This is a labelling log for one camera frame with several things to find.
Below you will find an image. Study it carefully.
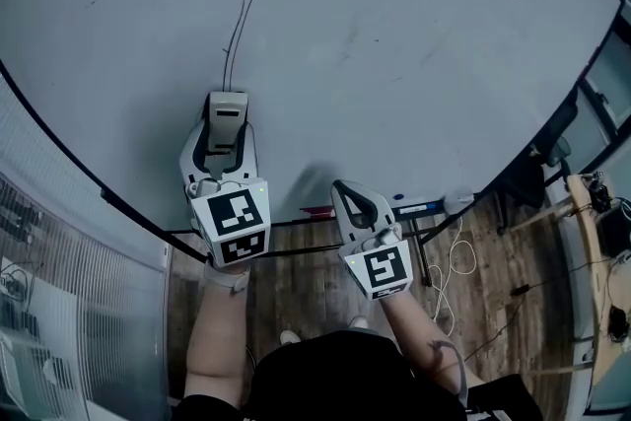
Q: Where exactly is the black-framed whiteboard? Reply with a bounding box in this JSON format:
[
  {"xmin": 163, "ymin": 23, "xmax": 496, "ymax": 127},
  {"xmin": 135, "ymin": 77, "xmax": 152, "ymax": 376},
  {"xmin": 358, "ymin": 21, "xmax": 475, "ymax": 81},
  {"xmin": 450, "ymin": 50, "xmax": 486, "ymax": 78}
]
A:
[{"xmin": 0, "ymin": 0, "xmax": 625, "ymax": 262}]

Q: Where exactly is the black floor cable with adapter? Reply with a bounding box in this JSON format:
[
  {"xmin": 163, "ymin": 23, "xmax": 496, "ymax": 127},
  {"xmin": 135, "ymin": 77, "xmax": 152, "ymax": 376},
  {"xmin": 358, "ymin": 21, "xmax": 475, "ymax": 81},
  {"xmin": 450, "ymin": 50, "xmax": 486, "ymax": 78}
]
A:
[{"xmin": 462, "ymin": 260, "xmax": 600, "ymax": 361}]

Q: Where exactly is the red tray item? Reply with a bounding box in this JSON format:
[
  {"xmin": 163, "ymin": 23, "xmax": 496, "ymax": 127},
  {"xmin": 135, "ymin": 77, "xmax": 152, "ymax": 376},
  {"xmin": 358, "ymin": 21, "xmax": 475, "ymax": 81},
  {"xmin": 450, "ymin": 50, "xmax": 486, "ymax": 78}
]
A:
[{"xmin": 298, "ymin": 205, "xmax": 337, "ymax": 219}]

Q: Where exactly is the teal bin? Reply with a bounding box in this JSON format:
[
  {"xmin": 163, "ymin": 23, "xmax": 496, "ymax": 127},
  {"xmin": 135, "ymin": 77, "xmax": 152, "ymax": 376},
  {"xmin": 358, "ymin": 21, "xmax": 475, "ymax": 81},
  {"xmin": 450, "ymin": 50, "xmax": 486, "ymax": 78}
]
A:
[{"xmin": 545, "ymin": 136, "xmax": 572, "ymax": 168}]

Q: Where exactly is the white cable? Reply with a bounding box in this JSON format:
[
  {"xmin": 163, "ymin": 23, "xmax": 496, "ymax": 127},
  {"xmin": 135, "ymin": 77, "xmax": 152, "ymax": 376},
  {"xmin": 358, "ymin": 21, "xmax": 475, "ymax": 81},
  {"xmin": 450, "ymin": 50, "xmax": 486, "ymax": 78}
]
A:
[{"xmin": 427, "ymin": 214, "xmax": 478, "ymax": 324}]

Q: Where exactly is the white marker with blue cap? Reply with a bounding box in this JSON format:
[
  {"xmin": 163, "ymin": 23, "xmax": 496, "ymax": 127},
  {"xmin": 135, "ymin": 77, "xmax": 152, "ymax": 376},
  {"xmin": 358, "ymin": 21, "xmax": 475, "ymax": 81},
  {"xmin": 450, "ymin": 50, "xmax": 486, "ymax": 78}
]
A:
[{"xmin": 397, "ymin": 202, "xmax": 441, "ymax": 215}]

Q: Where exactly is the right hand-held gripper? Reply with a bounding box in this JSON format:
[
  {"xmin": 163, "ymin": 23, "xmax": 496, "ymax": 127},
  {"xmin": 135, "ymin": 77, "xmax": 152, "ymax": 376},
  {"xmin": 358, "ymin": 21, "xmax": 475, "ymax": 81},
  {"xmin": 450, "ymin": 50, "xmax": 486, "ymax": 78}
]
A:
[{"xmin": 329, "ymin": 178, "xmax": 413, "ymax": 301}]

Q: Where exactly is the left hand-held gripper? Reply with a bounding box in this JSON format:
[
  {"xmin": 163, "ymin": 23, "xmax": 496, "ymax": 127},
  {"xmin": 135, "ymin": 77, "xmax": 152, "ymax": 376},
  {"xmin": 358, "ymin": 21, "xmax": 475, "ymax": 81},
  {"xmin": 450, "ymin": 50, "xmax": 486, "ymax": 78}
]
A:
[{"xmin": 177, "ymin": 120, "xmax": 272, "ymax": 268}]

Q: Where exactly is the person's right forearm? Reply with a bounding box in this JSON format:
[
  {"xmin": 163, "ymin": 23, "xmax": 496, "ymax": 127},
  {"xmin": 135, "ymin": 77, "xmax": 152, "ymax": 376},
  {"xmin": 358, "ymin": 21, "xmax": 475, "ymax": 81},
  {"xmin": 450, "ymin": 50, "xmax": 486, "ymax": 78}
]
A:
[{"xmin": 377, "ymin": 293, "xmax": 487, "ymax": 398}]

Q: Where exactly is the grey strap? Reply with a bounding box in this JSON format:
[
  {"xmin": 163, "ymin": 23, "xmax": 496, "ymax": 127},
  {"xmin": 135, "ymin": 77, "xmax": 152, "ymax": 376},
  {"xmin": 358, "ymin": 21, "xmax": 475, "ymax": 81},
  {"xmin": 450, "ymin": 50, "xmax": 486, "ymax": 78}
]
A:
[{"xmin": 451, "ymin": 344, "xmax": 470, "ymax": 410}]

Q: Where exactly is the black office chair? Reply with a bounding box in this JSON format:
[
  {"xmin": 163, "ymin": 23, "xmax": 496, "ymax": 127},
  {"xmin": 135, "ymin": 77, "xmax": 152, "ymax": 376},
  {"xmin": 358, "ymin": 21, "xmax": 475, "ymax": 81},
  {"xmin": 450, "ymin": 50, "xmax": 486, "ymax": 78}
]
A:
[{"xmin": 490, "ymin": 86, "xmax": 579, "ymax": 236}]

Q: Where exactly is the person's black shirt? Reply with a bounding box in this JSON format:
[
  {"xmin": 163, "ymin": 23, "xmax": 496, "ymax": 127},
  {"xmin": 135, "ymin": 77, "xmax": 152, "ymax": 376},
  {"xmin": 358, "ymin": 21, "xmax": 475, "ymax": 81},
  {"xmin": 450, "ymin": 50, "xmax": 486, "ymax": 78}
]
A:
[{"xmin": 170, "ymin": 328, "xmax": 543, "ymax": 421}]

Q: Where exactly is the white whiteboard eraser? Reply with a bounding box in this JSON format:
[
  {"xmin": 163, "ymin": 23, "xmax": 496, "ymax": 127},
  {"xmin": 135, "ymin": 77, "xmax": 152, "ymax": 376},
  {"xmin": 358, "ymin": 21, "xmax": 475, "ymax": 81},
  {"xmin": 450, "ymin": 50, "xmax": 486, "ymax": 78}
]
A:
[{"xmin": 204, "ymin": 91, "xmax": 250, "ymax": 157}]

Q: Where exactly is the white power adapter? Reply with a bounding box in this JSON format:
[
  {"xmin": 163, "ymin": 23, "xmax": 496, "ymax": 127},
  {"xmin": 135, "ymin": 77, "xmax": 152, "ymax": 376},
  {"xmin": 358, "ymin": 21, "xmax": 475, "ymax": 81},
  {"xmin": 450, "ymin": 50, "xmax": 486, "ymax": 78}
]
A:
[{"xmin": 442, "ymin": 189, "xmax": 475, "ymax": 214}]

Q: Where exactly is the beige wristband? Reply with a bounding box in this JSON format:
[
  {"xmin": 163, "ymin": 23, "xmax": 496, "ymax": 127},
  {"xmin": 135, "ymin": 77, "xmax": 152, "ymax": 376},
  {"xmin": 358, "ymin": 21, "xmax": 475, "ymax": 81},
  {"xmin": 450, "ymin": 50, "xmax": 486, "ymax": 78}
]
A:
[{"xmin": 203, "ymin": 259, "xmax": 251, "ymax": 296}]

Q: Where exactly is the black window frame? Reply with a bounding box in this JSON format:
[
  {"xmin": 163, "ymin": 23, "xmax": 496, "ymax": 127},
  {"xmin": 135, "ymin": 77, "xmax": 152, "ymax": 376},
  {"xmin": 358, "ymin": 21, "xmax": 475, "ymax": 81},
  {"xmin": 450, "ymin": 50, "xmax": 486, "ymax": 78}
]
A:
[{"xmin": 574, "ymin": 0, "xmax": 631, "ymax": 174}]

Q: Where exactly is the wooden table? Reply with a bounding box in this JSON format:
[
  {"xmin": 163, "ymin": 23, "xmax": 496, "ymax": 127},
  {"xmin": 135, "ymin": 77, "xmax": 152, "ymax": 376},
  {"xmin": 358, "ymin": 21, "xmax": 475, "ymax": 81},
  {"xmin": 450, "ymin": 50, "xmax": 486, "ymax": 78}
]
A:
[{"xmin": 510, "ymin": 173, "xmax": 631, "ymax": 388}]

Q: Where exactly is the black cable bundle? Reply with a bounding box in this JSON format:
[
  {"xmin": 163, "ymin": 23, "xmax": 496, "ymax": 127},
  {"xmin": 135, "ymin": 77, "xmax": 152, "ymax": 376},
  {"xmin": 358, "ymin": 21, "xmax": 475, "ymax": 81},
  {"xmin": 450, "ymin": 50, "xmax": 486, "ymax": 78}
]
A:
[{"xmin": 606, "ymin": 304, "xmax": 631, "ymax": 342}]

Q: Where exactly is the person's left forearm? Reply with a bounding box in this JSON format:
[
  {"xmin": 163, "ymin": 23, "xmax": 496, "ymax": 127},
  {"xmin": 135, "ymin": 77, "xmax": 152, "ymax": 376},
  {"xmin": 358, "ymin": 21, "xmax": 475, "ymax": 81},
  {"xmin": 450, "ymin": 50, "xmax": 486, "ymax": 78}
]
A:
[{"xmin": 184, "ymin": 258, "xmax": 251, "ymax": 410}]

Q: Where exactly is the black box with cables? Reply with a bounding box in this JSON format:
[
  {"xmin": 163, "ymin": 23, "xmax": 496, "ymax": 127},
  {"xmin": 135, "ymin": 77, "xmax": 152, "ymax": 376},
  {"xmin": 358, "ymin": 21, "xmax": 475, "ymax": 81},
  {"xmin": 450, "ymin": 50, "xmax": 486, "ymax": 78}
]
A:
[{"xmin": 595, "ymin": 195, "xmax": 631, "ymax": 258}]

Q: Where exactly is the glass partition with blinds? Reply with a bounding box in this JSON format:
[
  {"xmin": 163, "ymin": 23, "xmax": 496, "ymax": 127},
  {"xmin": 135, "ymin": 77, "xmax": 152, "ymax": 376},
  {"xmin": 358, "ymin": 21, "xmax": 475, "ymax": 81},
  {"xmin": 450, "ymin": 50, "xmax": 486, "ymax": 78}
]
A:
[{"xmin": 0, "ymin": 73, "xmax": 172, "ymax": 421}]

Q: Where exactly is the small black gadget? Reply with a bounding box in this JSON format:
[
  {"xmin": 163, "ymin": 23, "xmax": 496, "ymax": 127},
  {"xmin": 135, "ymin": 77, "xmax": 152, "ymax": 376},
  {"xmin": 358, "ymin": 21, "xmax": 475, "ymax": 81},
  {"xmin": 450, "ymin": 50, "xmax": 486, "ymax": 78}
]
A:
[{"xmin": 581, "ymin": 170, "xmax": 613, "ymax": 213}]

